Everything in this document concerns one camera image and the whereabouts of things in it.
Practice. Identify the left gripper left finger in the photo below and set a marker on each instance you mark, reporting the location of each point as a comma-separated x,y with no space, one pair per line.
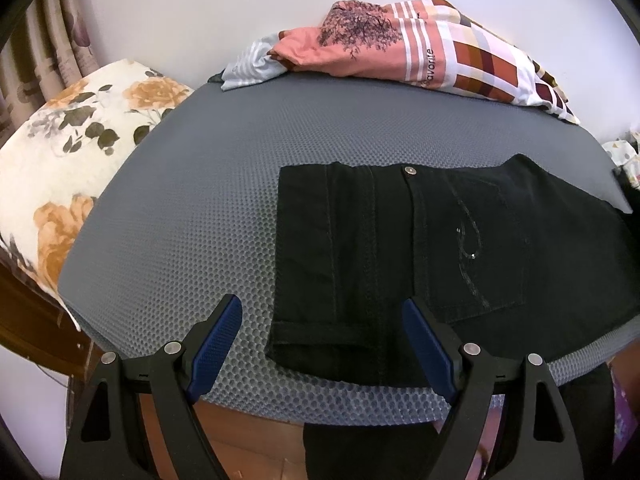
108,440

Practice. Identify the wooden bed frame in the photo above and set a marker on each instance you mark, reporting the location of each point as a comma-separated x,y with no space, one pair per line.
36,328

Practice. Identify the white dotted bedding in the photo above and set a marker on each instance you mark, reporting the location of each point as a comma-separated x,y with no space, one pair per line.
624,152

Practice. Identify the beige patterned curtain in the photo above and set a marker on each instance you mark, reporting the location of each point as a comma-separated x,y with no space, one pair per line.
48,51

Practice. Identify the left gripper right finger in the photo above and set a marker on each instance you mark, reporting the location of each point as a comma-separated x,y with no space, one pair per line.
535,438

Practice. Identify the grey mesh mattress pad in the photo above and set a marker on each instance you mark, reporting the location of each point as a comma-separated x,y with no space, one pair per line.
192,216

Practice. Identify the light grey striped cloth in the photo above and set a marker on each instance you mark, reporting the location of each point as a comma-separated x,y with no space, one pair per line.
254,65

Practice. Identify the pink checked pillow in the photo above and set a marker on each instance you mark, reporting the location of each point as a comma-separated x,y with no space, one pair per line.
429,44

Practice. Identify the floral cream pillow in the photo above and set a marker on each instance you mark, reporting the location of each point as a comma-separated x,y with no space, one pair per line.
57,164

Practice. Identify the black pants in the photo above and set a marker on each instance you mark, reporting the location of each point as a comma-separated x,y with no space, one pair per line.
510,257

